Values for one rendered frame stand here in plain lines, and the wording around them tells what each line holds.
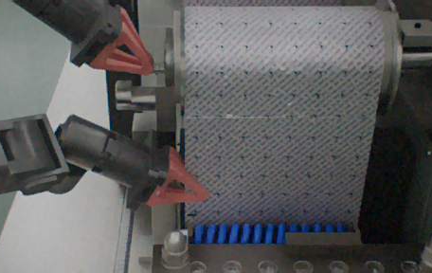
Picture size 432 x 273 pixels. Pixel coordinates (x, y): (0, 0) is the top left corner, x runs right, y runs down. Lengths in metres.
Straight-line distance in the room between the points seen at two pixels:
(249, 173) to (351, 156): 0.13
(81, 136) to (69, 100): 0.70
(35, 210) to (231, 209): 0.41
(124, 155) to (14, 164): 0.13
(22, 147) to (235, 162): 0.26
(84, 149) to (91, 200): 0.38
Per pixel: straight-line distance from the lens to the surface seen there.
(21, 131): 0.79
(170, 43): 0.81
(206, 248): 0.87
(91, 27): 0.80
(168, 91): 0.87
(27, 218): 1.16
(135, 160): 0.82
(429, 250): 0.89
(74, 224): 1.13
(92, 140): 0.81
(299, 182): 0.87
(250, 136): 0.82
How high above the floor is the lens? 1.60
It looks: 31 degrees down
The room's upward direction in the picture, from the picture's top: 1 degrees clockwise
